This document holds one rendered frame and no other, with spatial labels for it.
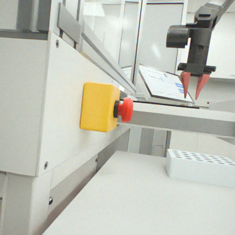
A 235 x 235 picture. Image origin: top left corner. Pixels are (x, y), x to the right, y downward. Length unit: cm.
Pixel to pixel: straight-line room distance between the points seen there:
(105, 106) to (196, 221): 18
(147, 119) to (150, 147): 105
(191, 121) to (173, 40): 27
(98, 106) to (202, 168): 22
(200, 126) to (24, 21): 44
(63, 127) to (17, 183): 8
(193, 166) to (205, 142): 327
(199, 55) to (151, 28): 184
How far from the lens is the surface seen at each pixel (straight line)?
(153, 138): 156
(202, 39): 69
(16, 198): 26
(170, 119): 54
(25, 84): 23
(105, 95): 30
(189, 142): 365
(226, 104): 66
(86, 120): 31
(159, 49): 240
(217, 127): 56
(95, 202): 28
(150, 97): 134
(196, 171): 41
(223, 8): 82
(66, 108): 27
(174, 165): 41
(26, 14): 25
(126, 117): 32
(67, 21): 26
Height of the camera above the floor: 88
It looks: 3 degrees down
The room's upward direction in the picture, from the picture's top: 6 degrees clockwise
